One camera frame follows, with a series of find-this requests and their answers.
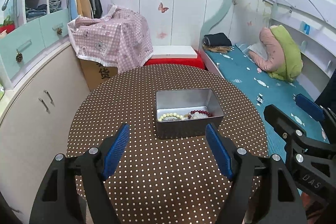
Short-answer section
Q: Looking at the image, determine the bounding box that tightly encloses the dark red bead bracelet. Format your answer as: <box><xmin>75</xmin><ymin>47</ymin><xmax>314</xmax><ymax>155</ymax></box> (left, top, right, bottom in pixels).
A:
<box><xmin>189</xmin><ymin>109</ymin><xmax>214</xmax><ymax>118</ymax></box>

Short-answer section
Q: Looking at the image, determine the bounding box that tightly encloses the cream bead bracelet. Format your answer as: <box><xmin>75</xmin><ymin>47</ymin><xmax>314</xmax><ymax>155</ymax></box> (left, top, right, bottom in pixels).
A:
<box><xmin>158</xmin><ymin>113</ymin><xmax>184</xmax><ymax>122</ymax></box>

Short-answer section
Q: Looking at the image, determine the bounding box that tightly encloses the pink charm trinket cluster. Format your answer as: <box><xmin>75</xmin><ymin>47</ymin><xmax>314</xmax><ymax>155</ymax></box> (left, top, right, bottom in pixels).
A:
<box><xmin>187</xmin><ymin>111</ymin><xmax>208</xmax><ymax>119</ymax></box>

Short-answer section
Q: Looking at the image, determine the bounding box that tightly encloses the dark hanging garment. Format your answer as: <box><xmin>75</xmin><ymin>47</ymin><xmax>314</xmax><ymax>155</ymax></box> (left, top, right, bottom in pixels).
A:
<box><xmin>315</xmin><ymin>72</ymin><xmax>336</xmax><ymax>113</ymax></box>

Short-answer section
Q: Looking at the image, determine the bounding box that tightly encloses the pink green rolled quilt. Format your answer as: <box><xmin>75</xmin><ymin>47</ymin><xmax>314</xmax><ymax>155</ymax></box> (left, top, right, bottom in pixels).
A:
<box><xmin>248</xmin><ymin>25</ymin><xmax>303</xmax><ymax>83</ymax></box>

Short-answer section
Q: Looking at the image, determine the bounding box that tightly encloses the white pillow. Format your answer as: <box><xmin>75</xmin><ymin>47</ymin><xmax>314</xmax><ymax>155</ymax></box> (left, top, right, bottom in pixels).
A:
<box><xmin>248</xmin><ymin>43</ymin><xmax>268</xmax><ymax>60</ymax></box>

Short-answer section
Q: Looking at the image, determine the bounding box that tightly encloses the cream curved cabinet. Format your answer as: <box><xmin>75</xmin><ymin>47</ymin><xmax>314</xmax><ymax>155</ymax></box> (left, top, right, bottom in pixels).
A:
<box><xmin>1</xmin><ymin>9</ymin><xmax>89</xmax><ymax>223</ymax></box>

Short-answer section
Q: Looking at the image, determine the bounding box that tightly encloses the silver metal tin box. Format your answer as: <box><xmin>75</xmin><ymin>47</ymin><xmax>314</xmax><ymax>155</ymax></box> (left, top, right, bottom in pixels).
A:
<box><xmin>155</xmin><ymin>88</ymin><xmax>224</xmax><ymax>139</ymax></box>

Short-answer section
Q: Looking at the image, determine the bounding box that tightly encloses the folded dark clothes stack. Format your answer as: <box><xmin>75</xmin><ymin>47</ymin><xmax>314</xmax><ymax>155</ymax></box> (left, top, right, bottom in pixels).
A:
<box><xmin>202</xmin><ymin>32</ymin><xmax>232</xmax><ymax>53</ymax></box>

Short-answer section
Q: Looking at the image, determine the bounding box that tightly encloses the red storage box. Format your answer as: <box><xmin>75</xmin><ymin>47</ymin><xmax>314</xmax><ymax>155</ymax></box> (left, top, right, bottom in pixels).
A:
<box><xmin>145</xmin><ymin>51</ymin><xmax>206</xmax><ymax>69</ymax></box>

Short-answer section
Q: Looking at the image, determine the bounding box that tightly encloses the cardboard box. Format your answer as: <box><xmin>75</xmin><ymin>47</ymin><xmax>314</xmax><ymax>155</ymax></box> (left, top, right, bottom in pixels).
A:
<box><xmin>80</xmin><ymin>60</ymin><xmax>118</xmax><ymax>92</ymax></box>

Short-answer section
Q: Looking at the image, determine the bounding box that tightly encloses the pink checkered cover cloth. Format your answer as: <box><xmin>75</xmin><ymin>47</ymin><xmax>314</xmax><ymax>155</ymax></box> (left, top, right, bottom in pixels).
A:
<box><xmin>67</xmin><ymin>5</ymin><xmax>153</xmax><ymax>73</ymax></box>

